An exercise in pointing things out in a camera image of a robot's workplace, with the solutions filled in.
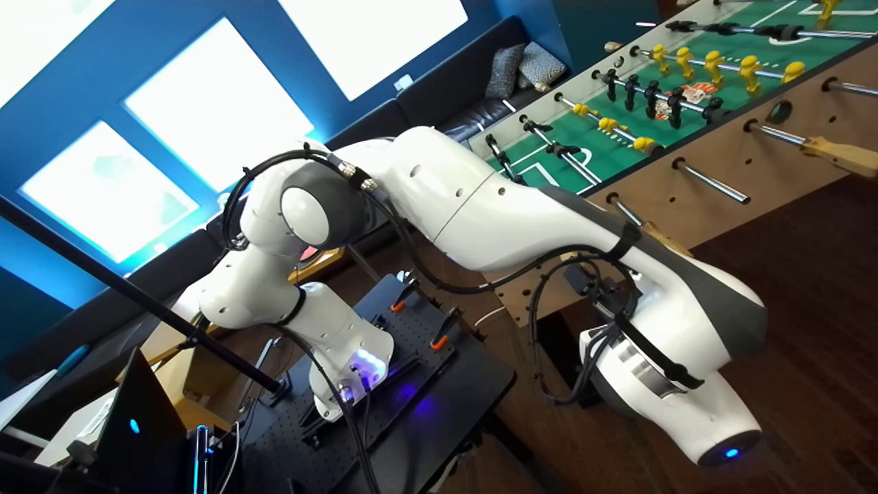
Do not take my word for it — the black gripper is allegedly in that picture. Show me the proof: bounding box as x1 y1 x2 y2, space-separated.
573 261 646 324

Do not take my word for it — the yellow three-man foosball rod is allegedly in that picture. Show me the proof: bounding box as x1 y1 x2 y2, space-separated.
555 91 753 206

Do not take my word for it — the wooden foosball table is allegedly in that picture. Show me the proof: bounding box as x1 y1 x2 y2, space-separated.
448 0 878 388

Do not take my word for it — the orange white foosball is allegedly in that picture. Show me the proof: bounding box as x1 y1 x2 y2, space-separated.
684 80 721 106

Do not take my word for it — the black five-man foosball rod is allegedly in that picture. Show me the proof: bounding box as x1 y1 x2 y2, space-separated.
588 66 878 182

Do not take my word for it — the yellow five-man foosball rod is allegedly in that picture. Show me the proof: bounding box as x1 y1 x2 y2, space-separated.
628 40 878 101

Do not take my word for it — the black three-man foosball rod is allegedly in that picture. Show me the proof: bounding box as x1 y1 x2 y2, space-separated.
635 16 878 46

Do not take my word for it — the yellow two-man foosball rod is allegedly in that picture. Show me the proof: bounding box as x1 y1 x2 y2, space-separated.
804 0 878 34

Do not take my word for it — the black clamp orange tip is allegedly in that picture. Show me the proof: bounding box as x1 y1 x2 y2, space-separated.
427 308 468 357
385 268 418 318

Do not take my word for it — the black robot cart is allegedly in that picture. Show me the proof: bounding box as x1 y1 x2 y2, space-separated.
222 276 521 494

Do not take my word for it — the light grey pillow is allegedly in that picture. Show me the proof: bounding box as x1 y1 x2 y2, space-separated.
517 38 572 94

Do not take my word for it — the dark couch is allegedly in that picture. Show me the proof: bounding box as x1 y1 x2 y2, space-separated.
324 14 573 154

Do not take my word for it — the bright window pane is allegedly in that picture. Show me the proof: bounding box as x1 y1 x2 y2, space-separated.
276 0 473 105
16 117 204 265
125 14 319 195
0 0 118 109

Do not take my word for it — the cardboard box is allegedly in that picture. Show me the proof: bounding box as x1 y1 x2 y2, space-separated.
134 313 271 436

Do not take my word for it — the black slanted stand pole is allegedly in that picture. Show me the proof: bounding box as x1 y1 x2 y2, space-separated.
0 191 298 407

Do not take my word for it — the dark laptop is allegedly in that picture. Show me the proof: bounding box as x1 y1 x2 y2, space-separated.
86 349 204 494

